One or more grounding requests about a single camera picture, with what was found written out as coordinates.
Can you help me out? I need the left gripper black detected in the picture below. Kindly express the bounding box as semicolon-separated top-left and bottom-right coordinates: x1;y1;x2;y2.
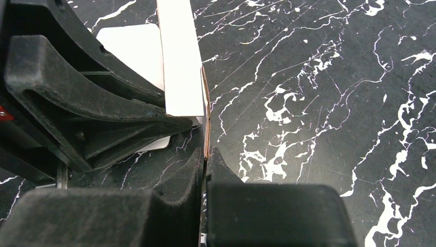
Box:
1;1;192;189

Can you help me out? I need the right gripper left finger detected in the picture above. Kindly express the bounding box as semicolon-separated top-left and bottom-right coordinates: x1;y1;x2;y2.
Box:
1;148;203;246

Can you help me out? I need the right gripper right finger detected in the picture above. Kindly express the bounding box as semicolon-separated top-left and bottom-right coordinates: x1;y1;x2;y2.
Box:
206;148;358;246

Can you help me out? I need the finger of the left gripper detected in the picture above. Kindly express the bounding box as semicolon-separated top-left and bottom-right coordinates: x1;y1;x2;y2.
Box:
7;1;165;108

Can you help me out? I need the white cardboard box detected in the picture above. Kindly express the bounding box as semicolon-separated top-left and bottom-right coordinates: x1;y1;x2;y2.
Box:
97;1;211;158

